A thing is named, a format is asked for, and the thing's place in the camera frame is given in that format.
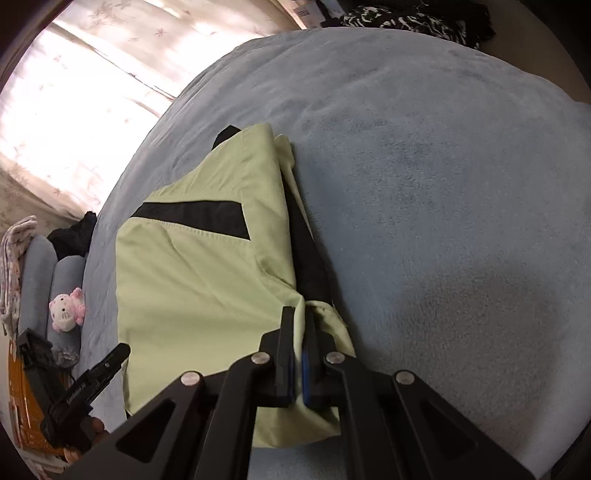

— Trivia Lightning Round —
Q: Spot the light green black hooded jacket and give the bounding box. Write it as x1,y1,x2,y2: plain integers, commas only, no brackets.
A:
114,122,358,448

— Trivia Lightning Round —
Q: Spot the person's left hand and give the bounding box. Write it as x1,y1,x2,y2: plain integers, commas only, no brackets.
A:
64,416,109,464

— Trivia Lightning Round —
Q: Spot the white pink cat plush toy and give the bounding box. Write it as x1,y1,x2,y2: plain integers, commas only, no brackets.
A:
48,287,86,333

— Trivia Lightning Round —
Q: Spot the lower blue pillow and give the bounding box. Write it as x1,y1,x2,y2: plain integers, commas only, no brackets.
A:
47,256,85,369

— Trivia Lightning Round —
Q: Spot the blue pillow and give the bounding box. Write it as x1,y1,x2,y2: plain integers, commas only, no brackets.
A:
47,256,85,369
18,235,57,338

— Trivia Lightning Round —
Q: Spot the upper blue pillow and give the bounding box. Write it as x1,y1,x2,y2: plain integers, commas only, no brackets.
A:
18,235,57,338

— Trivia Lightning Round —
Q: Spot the black knitted garment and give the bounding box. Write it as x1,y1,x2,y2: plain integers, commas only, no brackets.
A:
47,211,97,260

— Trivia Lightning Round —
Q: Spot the folded patterned grey blanket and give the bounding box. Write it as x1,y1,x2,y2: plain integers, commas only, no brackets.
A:
1,215,37,338

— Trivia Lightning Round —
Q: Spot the blue fleece bed blanket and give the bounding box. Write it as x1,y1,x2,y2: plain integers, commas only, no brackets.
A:
79,29,590,476

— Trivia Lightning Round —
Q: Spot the floral sheer curtain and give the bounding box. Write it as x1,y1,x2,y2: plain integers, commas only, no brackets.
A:
1,0,300,218

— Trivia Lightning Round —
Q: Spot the black white patterned cloth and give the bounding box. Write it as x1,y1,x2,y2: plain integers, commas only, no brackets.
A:
339,1,496,50

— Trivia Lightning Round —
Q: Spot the white blue cardboard box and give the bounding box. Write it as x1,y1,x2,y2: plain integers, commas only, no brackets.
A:
283,0,345,29

